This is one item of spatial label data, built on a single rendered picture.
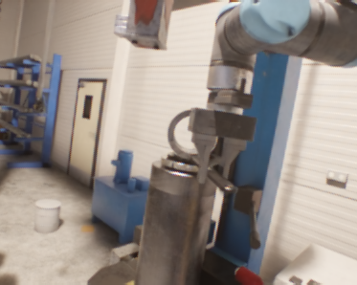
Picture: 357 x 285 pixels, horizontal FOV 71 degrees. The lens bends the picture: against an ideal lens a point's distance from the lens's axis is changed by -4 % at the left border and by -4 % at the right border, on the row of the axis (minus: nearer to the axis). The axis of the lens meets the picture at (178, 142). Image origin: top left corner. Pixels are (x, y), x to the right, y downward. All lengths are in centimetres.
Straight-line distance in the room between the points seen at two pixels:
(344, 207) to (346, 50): 225
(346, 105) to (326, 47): 219
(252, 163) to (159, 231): 52
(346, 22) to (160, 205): 60
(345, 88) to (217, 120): 224
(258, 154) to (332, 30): 72
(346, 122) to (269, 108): 160
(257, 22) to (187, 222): 55
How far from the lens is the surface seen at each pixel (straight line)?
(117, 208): 336
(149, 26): 83
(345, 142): 263
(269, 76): 113
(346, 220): 269
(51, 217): 352
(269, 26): 41
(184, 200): 73
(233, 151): 55
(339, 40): 48
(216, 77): 51
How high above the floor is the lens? 162
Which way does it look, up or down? 5 degrees down
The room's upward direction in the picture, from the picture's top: 9 degrees clockwise
